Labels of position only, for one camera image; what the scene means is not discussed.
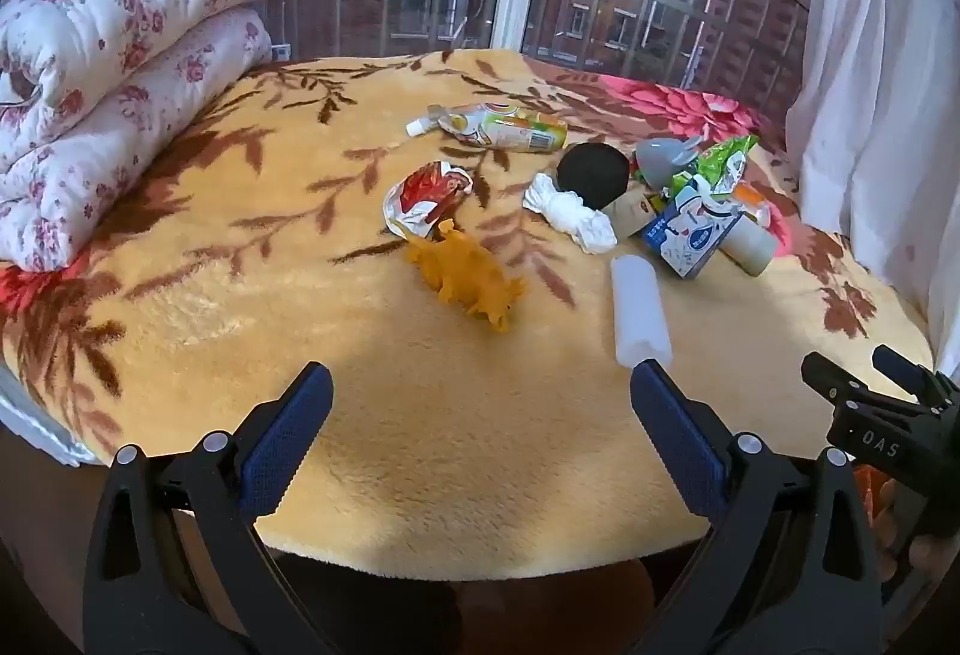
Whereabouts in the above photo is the person's right hand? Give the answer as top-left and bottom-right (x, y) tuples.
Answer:
(874, 475), (960, 585)

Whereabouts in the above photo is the grey paper roll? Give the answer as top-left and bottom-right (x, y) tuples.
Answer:
(720, 221), (777, 277)

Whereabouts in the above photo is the green snack wrapper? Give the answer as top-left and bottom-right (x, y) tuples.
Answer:
(637, 134), (760, 213)

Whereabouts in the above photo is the white plastic tube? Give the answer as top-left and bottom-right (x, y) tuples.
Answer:
(610, 255), (672, 369)

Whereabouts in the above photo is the white crumpled tissue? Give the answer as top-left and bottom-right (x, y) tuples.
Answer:
(523, 172), (618, 256)

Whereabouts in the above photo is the orange toy dinosaur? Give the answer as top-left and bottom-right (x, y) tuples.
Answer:
(405, 218), (527, 332)

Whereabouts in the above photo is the grey cup with round ears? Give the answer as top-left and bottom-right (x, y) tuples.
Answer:
(635, 136), (706, 189)

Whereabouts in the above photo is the white mattress edge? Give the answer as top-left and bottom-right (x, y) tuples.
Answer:
(0, 366), (98, 468)

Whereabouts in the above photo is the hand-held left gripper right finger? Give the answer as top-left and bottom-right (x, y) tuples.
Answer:
(628, 358), (886, 655)

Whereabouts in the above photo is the blue white milk carton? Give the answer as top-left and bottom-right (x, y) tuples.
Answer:
(641, 175), (743, 281)

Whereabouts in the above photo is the orange white small packet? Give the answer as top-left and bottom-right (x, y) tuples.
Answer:
(731, 184), (773, 228)

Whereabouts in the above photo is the white pink floral quilt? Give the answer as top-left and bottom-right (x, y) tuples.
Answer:
(0, 0), (290, 273)

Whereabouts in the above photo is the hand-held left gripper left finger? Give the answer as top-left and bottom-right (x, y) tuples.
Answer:
(82, 361), (353, 655)

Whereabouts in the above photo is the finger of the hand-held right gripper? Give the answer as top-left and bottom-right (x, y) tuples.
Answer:
(871, 345), (955, 402)
(801, 352), (880, 414)

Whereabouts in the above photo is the orange green juice pouch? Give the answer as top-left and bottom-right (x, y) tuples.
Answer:
(405, 101), (569, 155)

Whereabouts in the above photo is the red white snack wrapper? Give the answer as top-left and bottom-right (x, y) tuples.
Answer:
(382, 161), (473, 242)

